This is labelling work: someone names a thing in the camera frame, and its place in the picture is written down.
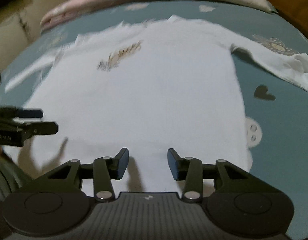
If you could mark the person's grey trouser leg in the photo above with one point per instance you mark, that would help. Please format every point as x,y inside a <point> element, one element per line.
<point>12,177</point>

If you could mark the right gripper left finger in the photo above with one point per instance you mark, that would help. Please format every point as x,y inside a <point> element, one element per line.
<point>62,198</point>

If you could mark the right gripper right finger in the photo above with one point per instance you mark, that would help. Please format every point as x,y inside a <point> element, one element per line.
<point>234,200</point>

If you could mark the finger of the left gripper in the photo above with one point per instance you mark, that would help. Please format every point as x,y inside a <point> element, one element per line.
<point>31,129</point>
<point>7,114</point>

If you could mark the white long-sleeve shirt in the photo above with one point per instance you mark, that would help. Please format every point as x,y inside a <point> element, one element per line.
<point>150,87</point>

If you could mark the teal floral bed sheet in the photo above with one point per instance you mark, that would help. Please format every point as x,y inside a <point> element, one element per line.
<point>276,110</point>

